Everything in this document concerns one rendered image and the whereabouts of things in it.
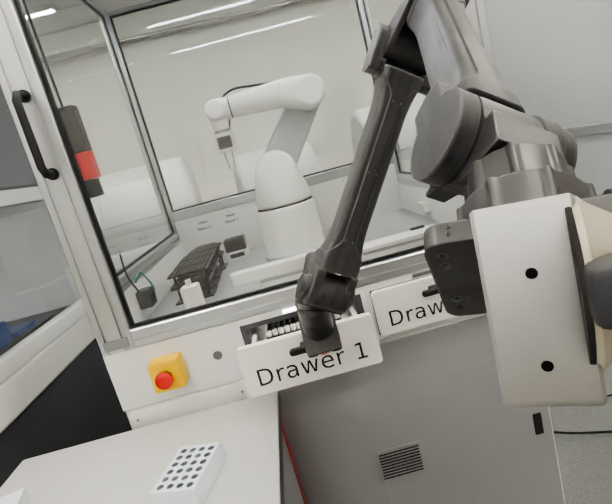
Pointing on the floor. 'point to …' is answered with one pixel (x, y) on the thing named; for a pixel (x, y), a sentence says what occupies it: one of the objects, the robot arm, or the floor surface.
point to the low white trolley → (264, 490)
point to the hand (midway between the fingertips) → (322, 344)
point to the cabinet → (407, 427)
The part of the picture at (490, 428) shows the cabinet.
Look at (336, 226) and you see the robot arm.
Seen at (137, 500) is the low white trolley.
